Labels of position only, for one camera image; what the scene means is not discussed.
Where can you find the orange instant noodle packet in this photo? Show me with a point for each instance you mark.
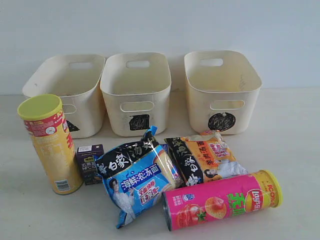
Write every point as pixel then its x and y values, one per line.
pixel 203 158

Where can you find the white blue milk carton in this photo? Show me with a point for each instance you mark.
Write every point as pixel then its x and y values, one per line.
pixel 175 173

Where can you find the blue instant noodle packet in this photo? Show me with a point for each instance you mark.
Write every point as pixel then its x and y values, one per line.
pixel 135 175

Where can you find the cream bin with circle mark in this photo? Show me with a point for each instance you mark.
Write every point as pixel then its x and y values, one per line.
pixel 222 88

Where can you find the purple juice carton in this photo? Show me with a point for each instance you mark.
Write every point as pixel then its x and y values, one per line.
pixel 85 157

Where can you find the yellow chips can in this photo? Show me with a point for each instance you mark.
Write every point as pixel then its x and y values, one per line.
pixel 46 124

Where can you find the cream bin with square mark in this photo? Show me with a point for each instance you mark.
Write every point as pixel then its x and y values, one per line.
pixel 136 91

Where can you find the cream bin with triangle mark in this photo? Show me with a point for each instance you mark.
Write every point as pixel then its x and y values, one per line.
pixel 75 78

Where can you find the pink chips can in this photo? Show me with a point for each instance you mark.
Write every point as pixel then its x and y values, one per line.
pixel 207 202

